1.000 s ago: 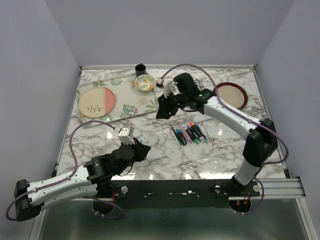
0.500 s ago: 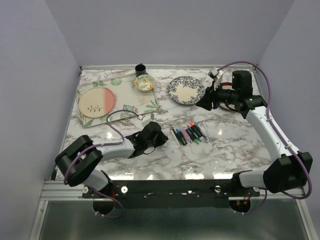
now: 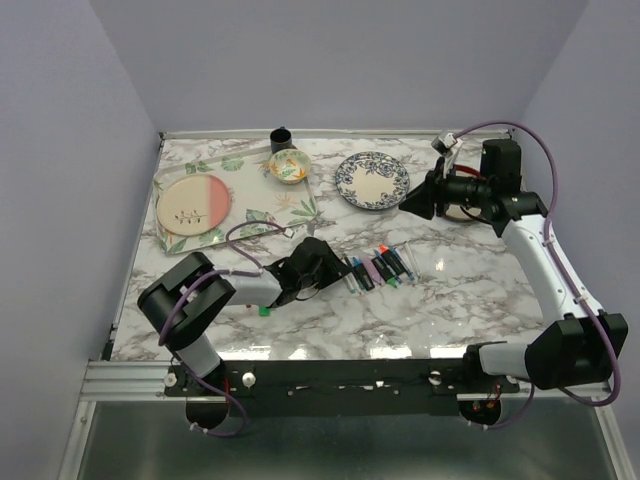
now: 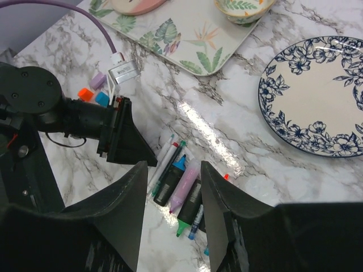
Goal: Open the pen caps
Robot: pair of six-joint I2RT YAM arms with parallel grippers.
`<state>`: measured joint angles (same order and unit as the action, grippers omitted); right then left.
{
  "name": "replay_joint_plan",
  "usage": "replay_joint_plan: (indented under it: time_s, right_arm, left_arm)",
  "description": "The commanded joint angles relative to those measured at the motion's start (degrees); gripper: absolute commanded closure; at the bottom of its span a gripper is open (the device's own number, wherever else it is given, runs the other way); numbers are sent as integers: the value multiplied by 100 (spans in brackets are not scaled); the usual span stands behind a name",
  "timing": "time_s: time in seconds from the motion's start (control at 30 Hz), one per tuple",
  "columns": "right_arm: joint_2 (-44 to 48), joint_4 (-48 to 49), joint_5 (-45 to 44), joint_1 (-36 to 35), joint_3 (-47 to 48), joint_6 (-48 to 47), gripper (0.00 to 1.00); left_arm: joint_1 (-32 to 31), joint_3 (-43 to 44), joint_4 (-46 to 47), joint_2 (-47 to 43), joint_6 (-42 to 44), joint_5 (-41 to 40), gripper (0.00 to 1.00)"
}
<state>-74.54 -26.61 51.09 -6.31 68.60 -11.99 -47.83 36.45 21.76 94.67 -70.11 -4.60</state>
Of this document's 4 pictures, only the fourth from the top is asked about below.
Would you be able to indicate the blue floral plate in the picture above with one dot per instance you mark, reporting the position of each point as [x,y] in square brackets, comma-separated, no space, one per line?
[310,95]

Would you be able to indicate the green black highlighter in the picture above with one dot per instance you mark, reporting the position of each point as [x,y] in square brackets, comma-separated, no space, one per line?
[189,208]

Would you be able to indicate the blue highlighter cap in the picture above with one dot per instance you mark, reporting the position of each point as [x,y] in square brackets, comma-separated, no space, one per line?
[102,99]

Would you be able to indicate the blue black highlighter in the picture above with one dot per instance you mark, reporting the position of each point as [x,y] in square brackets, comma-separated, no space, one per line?
[170,182]

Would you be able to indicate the purple highlighter cap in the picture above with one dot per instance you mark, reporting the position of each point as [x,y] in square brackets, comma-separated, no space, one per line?
[97,81]

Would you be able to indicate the floral yellow bowl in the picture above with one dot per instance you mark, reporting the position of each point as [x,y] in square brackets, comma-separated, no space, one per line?
[244,11]

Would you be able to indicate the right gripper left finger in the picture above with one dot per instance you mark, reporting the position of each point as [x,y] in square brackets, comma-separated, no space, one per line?
[99,233]

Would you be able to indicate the purple translucent highlighter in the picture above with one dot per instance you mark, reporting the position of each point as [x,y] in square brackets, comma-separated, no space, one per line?
[182,189]

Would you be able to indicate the orange highlighter cap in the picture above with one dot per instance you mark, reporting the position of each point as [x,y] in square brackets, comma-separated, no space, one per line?
[85,94]

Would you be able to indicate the teal capped white marker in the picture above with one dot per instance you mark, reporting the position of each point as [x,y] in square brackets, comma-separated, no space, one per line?
[160,157]

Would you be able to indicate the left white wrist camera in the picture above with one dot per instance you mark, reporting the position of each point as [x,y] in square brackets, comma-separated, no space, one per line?
[119,74]

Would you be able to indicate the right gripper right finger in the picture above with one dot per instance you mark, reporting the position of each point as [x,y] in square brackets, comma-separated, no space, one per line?
[245,234]

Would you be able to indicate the pink cream round plate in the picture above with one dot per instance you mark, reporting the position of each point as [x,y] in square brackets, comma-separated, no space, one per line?
[135,7]

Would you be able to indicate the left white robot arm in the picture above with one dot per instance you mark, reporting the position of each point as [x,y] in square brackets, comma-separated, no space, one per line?
[32,102]

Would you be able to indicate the floral rectangular tray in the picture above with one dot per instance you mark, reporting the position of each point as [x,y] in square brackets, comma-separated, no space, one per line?
[193,35]

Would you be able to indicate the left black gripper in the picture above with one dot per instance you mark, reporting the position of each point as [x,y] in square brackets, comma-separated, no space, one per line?
[120,141]

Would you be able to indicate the dark green pen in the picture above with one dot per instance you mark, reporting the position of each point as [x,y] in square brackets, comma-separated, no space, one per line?
[175,155]

